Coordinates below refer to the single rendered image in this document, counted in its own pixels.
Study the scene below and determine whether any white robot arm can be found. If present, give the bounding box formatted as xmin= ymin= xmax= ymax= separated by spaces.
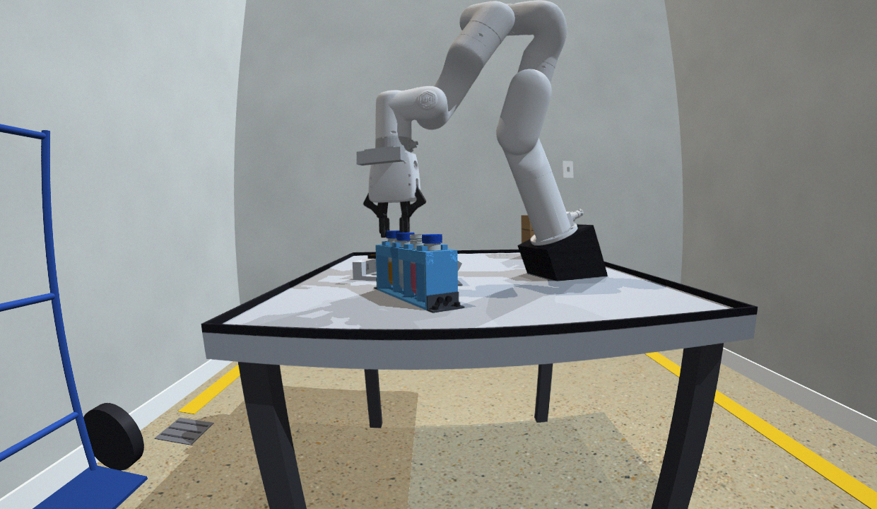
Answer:
xmin=356 ymin=0 xmax=584 ymax=245

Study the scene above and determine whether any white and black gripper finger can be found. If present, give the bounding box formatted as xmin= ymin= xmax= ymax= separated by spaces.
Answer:
xmin=399 ymin=185 xmax=426 ymax=233
xmin=363 ymin=194 xmax=389 ymax=238

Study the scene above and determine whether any black table edge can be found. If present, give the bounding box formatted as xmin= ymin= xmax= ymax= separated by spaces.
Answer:
xmin=201 ymin=252 xmax=758 ymax=340

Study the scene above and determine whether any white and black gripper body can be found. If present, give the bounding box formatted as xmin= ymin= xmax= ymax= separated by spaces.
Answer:
xmin=368 ymin=151 xmax=420 ymax=203

